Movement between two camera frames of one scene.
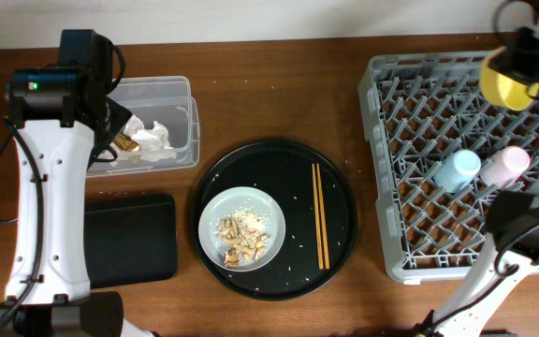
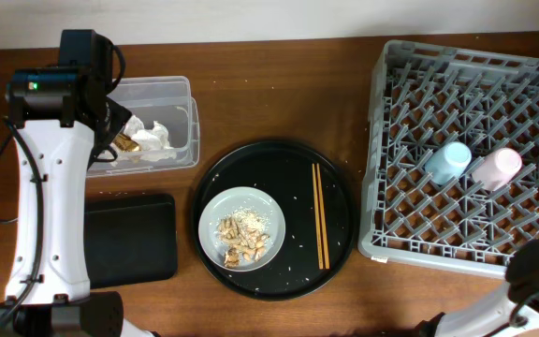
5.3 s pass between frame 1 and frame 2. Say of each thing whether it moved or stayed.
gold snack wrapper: stayed
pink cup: moved
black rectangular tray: stayed
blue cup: moved
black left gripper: stayed
